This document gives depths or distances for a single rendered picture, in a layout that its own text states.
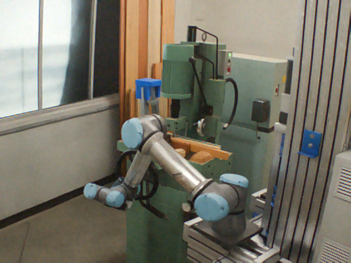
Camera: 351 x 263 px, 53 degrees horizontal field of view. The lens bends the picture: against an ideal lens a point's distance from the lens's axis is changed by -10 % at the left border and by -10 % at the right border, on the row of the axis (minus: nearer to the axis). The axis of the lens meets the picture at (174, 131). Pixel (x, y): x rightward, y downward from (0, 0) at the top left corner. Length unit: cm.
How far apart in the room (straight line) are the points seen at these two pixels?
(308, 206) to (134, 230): 134
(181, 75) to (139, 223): 96
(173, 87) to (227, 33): 248
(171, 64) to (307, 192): 109
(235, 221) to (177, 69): 98
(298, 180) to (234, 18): 324
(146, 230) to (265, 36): 272
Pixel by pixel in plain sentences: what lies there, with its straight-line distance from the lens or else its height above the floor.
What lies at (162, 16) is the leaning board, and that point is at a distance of 409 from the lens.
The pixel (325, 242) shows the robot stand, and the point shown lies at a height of 90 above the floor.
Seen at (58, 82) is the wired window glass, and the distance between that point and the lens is 333.
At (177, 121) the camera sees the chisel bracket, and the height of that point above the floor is 106.
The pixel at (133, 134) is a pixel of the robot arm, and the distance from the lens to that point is 150.
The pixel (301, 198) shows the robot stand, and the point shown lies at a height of 100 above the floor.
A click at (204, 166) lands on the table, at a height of 88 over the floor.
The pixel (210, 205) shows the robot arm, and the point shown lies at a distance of 139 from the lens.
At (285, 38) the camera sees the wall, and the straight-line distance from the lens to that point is 432.
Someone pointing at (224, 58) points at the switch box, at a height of 143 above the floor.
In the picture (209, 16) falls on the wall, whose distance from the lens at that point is 469.
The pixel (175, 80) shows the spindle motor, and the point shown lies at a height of 130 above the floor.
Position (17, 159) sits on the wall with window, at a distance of 311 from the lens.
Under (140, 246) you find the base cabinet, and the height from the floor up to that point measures 21.
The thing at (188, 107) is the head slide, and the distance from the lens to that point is 233.
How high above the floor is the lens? 161
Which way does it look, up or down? 16 degrees down
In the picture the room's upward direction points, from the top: 3 degrees clockwise
